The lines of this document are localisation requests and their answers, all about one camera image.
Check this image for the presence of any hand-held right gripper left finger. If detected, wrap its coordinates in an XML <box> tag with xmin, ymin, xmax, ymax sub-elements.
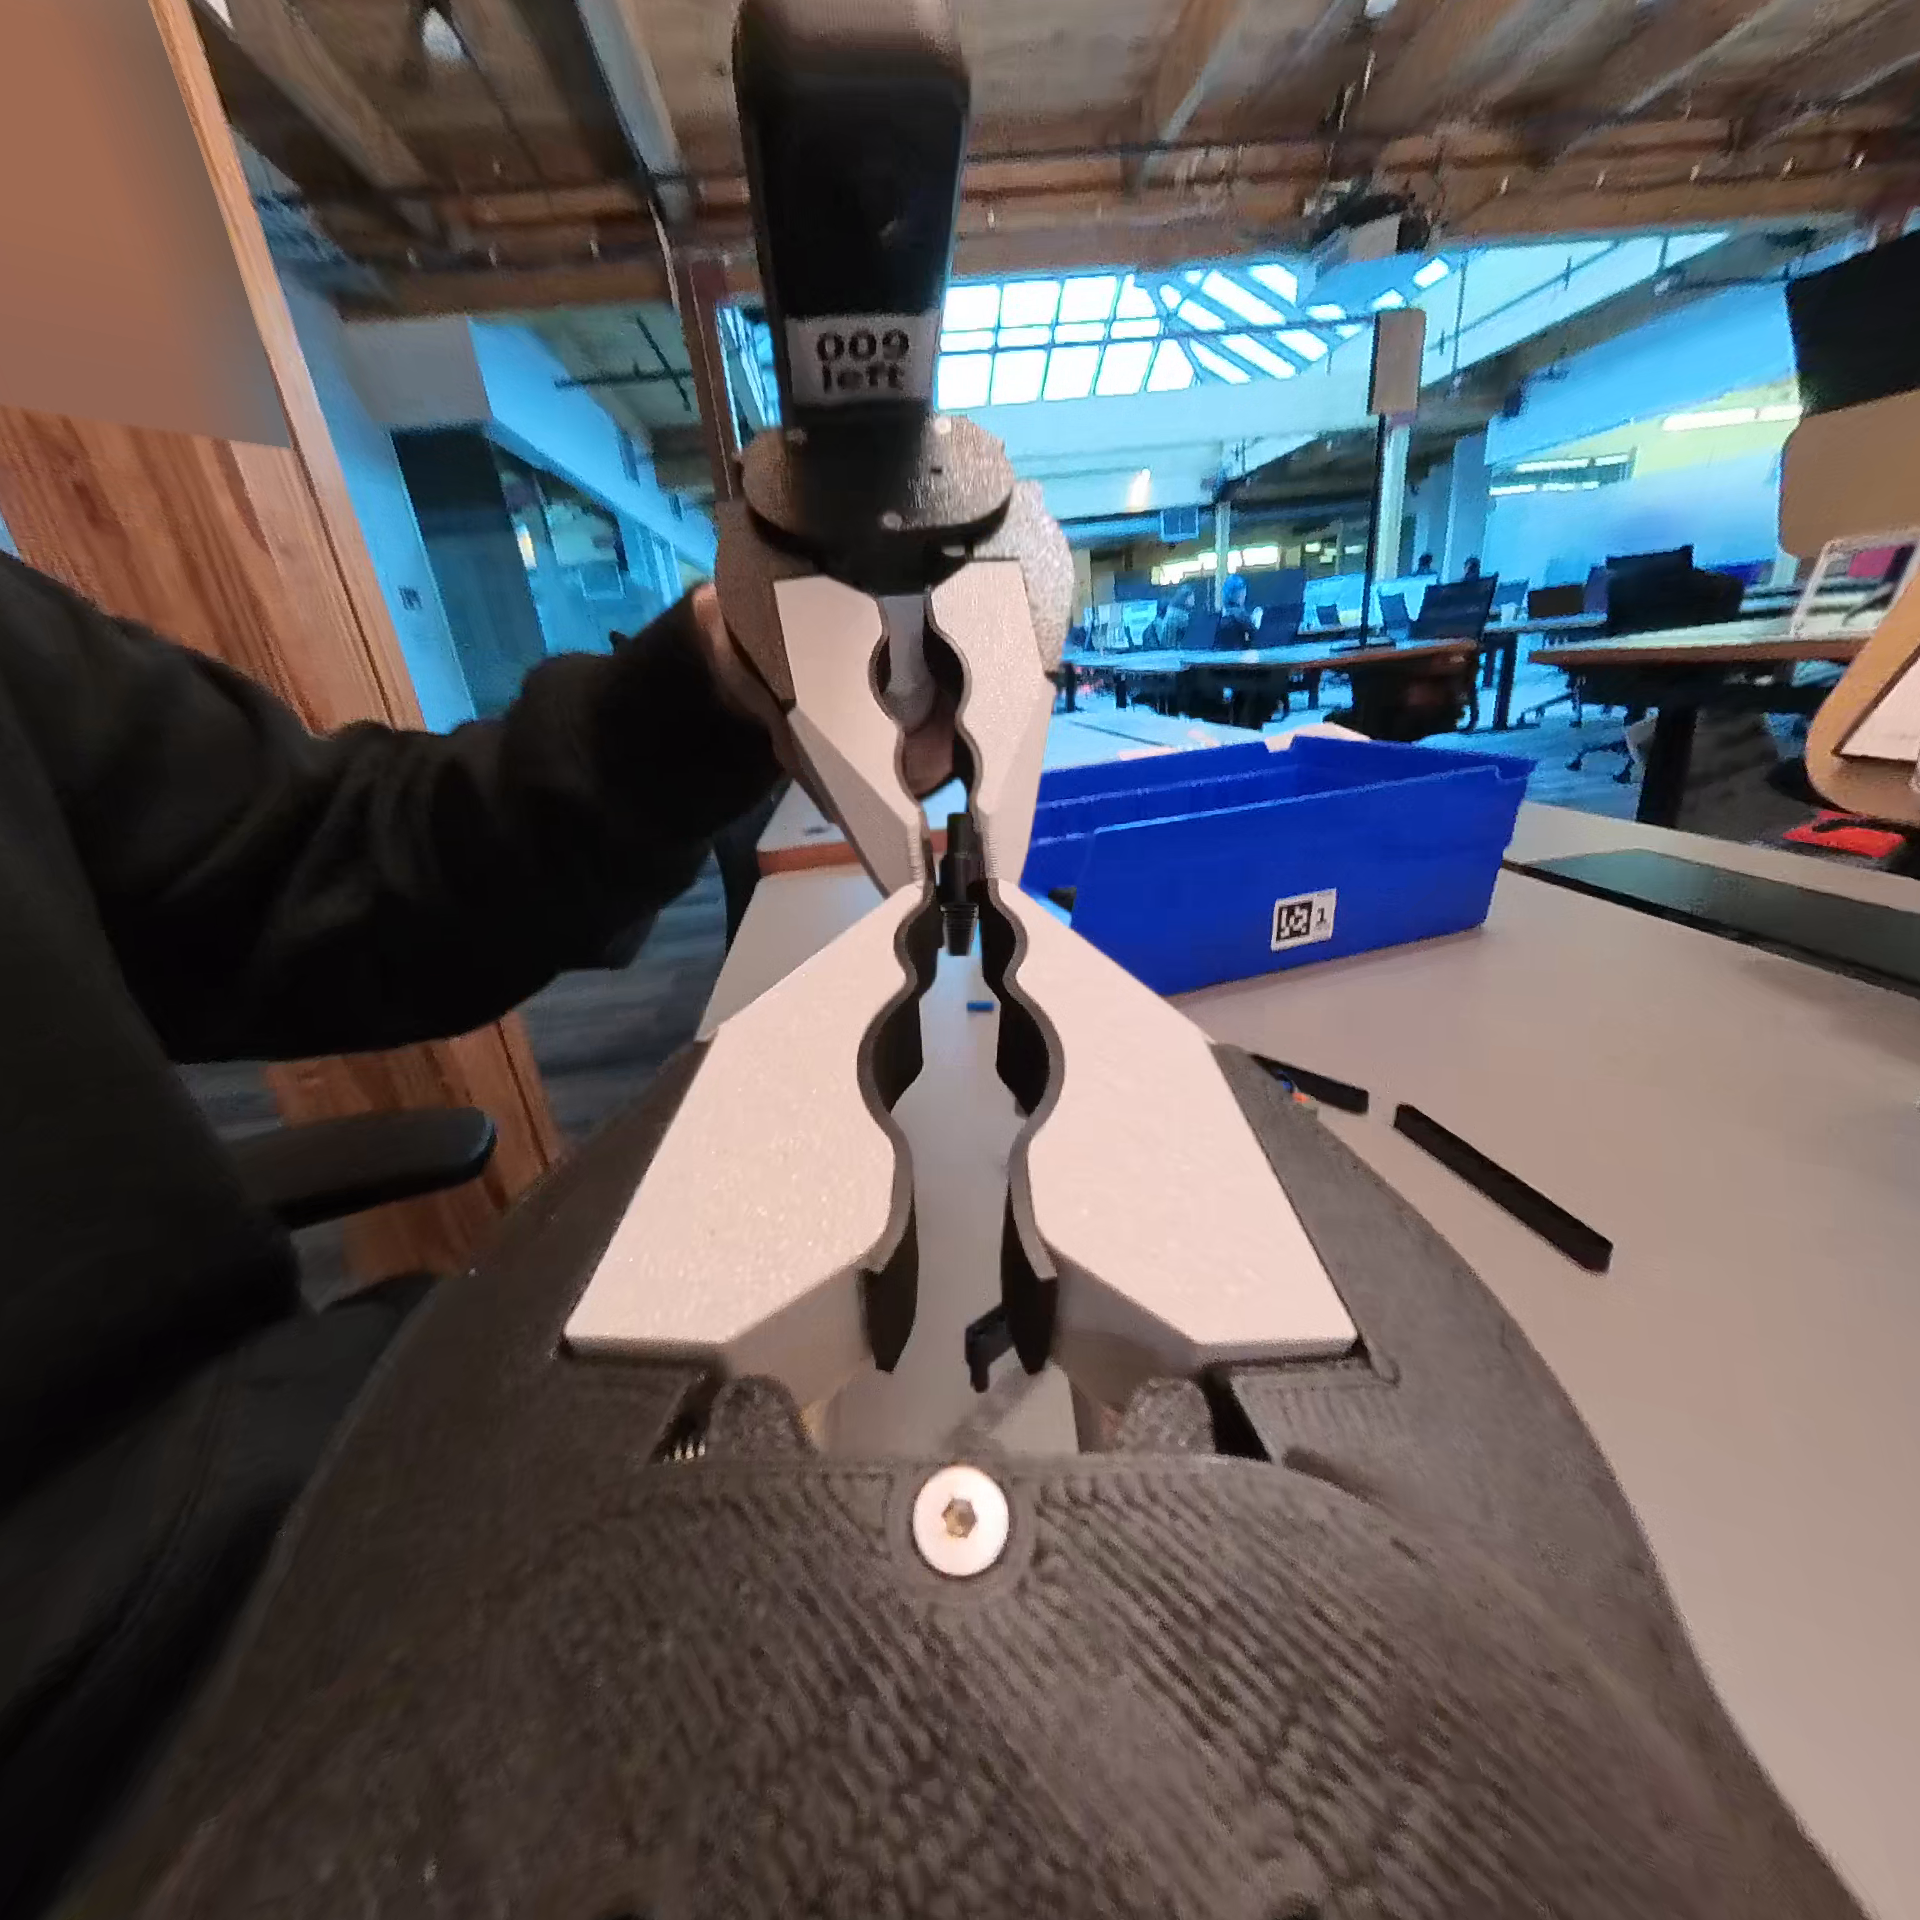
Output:
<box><xmin>561</xmin><ymin>883</ymin><xmax>937</xmax><ymax>1446</ymax></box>

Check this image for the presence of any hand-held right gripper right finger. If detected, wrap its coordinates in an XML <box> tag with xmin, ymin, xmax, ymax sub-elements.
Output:
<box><xmin>972</xmin><ymin>881</ymin><xmax>1361</xmax><ymax>1446</ymax></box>

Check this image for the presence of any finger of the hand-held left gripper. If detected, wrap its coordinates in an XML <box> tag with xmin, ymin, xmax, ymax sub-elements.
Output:
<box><xmin>928</xmin><ymin>556</ymin><xmax>1057</xmax><ymax>894</ymax></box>
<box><xmin>774</xmin><ymin>576</ymin><xmax>953</xmax><ymax>903</ymax></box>

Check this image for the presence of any small black connector pin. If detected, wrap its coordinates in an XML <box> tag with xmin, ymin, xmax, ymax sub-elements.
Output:
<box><xmin>932</xmin><ymin>814</ymin><xmax>990</xmax><ymax>962</ymax></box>

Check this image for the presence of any person's left forearm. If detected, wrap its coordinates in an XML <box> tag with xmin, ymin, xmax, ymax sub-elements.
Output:
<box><xmin>0</xmin><ymin>546</ymin><xmax>790</xmax><ymax>1070</ymax></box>

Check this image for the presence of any background office desk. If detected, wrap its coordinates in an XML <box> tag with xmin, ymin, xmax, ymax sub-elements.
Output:
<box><xmin>1530</xmin><ymin>632</ymin><xmax>1878</xmax><ymax>831</ymax></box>
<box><xmin>1057</xmin><ymin>638</ymin><xmax>1489</xmax><ymax>736</ymax></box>

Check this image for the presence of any black flat desk panel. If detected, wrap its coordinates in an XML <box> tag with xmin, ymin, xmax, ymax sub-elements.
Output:
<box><xmin>1506</xmin><ymin>848</ymin><xmax>1920</xmax><ymax>1000</ymax></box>

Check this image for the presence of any person's left hand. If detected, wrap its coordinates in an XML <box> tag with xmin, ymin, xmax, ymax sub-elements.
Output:
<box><xmin>688</xmin><ymin>584</ymin><xmax>790</xmax><ymax>746</ymax></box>

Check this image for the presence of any long black toy beam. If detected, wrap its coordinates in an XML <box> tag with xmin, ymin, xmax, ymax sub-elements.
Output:
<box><xmin>1392</xmin><ymin>1103</ymin><xmax>1615</xmax><ymax>1274</ymax></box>

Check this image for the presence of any blue plastic bin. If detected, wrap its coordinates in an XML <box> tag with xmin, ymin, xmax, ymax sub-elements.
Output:
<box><xmin>1025</xmin><ymin>731</ymin><xmax>1539</xmax><ymax>1000</ymax></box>

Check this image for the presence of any black office chair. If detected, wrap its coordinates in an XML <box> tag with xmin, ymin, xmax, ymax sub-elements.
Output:
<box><xmin>224</xmin><ymin>1106</ymin><xmax>502</xmax><ymax>1232</ymax></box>

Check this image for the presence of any person's black hoodie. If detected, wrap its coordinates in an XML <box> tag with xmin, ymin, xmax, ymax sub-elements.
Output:
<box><xmin>0</xmin><ymin>1035</ymin><xmax>496</xmax><ymax>1920</ymax></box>

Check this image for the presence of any wooden pillar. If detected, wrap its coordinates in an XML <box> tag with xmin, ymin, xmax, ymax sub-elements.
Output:
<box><xmin>0</xmin><ymin>0</ymin><xmax>564</xmax><ymax>1292</ymax></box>

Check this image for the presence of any black computer monitor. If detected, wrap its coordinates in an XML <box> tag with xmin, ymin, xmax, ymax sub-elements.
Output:
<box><xmin>1785</xmin><ymin>231</ymin><xmax>1920</xmax><ymax>419</ymax></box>

